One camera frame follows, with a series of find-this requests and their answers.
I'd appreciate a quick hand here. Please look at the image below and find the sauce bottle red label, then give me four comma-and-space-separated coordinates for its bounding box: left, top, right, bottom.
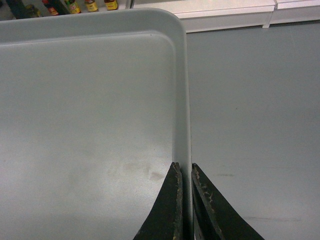
42, 0, 60, 16

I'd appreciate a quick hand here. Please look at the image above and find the white low display plinth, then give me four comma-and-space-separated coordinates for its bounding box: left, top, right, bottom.
130, 0, 320, 33

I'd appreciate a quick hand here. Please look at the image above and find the sauce bottle yellow label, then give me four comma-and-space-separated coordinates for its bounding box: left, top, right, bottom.
64, 0, 82, 14

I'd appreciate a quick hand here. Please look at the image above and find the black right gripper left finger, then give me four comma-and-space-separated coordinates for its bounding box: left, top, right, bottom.
134, 162, 183, 240

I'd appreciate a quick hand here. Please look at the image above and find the grey-green serving tray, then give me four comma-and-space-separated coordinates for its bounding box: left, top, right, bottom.
0, 8, 194, 240

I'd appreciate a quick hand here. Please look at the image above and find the sauce bottle orange label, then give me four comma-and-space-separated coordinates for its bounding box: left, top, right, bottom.
84, 0, 99, 13

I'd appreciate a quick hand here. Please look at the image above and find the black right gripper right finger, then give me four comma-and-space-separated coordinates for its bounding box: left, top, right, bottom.
191, 163, 263, 240

